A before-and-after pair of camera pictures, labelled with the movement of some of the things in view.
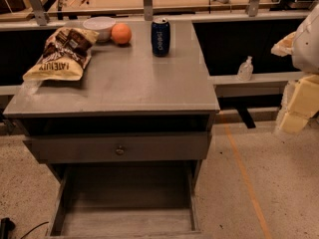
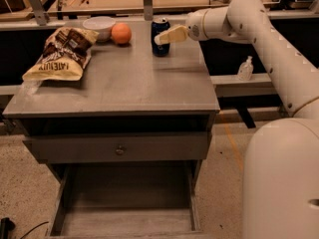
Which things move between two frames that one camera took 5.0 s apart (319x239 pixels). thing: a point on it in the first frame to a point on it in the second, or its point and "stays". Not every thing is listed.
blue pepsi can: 160,37 stays
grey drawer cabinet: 129,139 stays
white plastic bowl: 101,25 stays
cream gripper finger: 300,104 to 199,28
